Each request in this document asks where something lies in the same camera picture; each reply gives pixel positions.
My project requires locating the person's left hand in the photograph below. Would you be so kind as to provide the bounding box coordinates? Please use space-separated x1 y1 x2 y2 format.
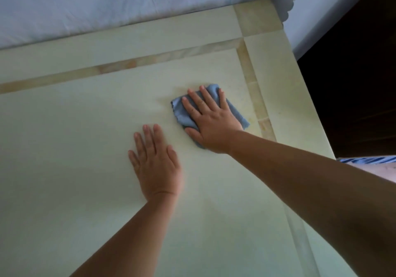
128 124 184 202

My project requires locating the person's right hand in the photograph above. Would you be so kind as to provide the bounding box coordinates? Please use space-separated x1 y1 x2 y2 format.
181 85 244 155

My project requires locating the blue cleaning cloth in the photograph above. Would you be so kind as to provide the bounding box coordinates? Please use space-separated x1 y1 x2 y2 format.
171 84 250 150

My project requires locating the person's right forearm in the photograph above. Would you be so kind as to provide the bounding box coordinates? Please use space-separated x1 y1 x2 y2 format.
227 129 396 277

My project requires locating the person's left forearm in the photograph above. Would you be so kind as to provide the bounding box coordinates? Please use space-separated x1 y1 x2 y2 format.
70 190 182 277

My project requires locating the white bed sheet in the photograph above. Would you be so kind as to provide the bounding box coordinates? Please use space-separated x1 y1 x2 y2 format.
0 0 384 60

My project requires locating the blue striped clothing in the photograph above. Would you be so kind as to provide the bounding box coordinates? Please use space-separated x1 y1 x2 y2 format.
337 155 396 183

